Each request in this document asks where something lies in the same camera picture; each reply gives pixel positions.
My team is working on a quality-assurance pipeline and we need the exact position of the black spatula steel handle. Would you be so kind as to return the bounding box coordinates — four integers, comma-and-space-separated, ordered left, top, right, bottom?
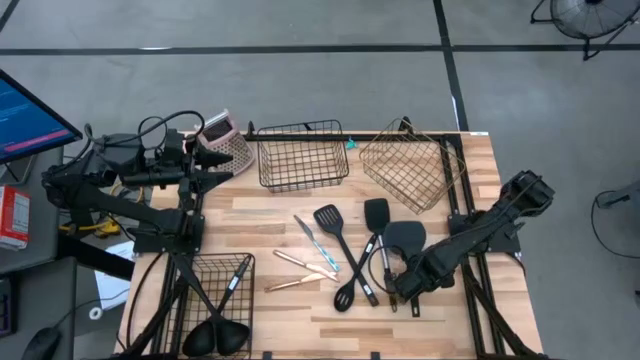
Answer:
363, 198, 400, 314

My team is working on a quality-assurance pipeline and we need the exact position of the black slotted spoon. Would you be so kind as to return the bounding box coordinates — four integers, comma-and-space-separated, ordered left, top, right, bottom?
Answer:
333, 233, 377, 314

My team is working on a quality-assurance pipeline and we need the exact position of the wooden spatula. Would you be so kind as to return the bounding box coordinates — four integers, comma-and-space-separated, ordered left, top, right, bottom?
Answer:
272, 249, 340, 282

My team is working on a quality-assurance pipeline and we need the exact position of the grey chair base leg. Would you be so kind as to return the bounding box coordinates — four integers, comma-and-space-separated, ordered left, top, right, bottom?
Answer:
595, 179, 640, 210

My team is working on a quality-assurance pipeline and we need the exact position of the large black wire basket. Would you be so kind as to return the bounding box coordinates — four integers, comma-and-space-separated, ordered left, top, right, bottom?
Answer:
167, 251, 256, 360

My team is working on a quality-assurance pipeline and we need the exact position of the wide black turner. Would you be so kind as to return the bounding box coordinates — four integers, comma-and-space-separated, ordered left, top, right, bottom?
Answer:
382, 220, 428, 318

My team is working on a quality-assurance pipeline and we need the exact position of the black floor fan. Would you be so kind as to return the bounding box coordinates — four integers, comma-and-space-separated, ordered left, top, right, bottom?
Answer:
529, 0, 640, 62

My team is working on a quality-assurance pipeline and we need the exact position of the small black wire basket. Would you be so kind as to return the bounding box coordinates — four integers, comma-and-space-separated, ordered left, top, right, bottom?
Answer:
256, 118, 350, 194

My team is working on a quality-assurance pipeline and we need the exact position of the knife with blue handle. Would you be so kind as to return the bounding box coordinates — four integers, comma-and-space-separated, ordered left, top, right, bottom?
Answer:
293, 214, 341, 273

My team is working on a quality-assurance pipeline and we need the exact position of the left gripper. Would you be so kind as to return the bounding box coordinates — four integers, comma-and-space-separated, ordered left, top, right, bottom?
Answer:
178, 142, 235, 199

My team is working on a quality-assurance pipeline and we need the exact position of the gold wire basket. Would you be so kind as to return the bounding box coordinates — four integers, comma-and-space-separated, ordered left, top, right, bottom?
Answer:
358, 117, 467, 215

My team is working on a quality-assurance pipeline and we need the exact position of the black slotted spatula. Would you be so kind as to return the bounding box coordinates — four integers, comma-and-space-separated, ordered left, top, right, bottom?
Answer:
313, 203, 380, 307

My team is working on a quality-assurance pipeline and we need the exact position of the long wooden utensil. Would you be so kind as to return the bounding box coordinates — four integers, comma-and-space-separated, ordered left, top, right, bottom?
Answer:
263, 272, 326, 293

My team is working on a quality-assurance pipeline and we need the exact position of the grey side desk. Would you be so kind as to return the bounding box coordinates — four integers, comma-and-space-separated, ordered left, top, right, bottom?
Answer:
0, 144, 79, 360

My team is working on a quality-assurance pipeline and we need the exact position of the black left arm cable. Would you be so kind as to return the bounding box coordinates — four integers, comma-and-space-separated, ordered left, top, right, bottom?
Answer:
134, 109, 206, 151

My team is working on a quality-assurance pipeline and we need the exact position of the black ladle with white label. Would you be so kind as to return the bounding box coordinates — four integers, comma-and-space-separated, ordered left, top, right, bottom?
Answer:
181, 255, 253, 358

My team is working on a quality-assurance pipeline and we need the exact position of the pink steel box grater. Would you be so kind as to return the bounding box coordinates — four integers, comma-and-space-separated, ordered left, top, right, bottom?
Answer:
194, 108, 256, 177

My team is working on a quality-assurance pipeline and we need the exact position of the red cardboard box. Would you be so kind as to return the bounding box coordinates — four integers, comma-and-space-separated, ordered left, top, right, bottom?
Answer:
0, 184, 31, 251

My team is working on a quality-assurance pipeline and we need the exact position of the computer monitor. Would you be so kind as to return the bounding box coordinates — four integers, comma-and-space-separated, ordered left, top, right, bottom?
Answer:
0, 68, 84, 186

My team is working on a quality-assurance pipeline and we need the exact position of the white paper sheet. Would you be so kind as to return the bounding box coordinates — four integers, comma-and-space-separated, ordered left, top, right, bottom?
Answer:
94, 239, 136, 311

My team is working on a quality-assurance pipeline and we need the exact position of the black computer mouse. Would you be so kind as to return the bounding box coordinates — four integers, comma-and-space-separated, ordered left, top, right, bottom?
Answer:
19, 327, 64, 360

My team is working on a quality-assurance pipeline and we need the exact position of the dark keyboard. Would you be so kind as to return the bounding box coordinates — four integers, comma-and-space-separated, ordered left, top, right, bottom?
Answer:
0, 277, 16, 339

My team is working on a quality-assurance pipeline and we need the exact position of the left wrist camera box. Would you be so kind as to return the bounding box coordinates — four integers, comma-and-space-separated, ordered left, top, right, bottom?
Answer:
162, 128, 187, 169

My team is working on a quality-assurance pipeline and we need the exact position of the yellow power cable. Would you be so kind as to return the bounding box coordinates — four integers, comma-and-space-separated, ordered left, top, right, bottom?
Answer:
58, 182, 144, 240

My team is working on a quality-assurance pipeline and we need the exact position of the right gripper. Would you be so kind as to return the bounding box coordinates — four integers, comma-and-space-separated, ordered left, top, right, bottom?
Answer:
397, 247, 457, 303

